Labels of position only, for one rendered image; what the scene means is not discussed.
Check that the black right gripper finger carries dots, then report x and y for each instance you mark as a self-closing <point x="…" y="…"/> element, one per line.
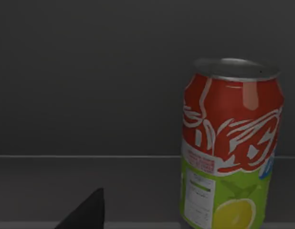
<point x="90" y="212"/>

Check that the grey cabinet with dark inside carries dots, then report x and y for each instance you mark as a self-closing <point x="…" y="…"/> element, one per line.
<point x="90" y="83"/>

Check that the red and green can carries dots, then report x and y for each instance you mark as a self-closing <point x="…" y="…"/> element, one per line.
<point x="231" y="143"/>

